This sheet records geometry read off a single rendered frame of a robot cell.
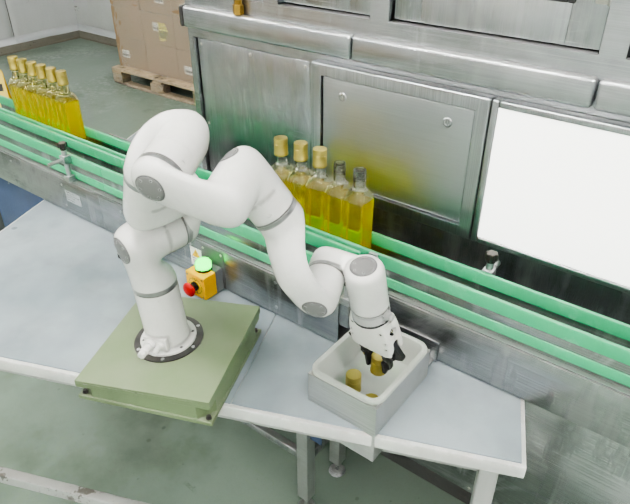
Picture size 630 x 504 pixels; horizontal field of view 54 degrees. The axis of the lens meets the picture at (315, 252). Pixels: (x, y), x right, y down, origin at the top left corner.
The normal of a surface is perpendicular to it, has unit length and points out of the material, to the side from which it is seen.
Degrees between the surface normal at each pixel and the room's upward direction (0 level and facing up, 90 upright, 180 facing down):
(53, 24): 90
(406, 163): 90
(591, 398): 90
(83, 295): 0
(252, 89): 90
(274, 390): 0
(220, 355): 4
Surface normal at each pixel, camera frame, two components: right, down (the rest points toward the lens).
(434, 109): -0.61, 0.44
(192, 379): -0.06, -0.83
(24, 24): 0.80, 0.33
